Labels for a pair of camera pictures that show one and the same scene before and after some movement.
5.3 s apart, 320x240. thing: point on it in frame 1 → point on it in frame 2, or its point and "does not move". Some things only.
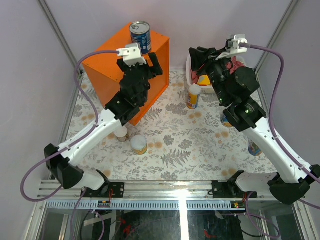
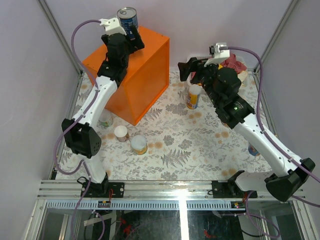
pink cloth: x=233 y=64 does not move
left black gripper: x=152 y=71 → x=134 y=44
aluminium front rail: x=171 y=195 does not move
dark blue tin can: x=140 y=32 → x=127 y=17
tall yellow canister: x=194 y=91 does not move
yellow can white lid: x=139 y=143 does not move
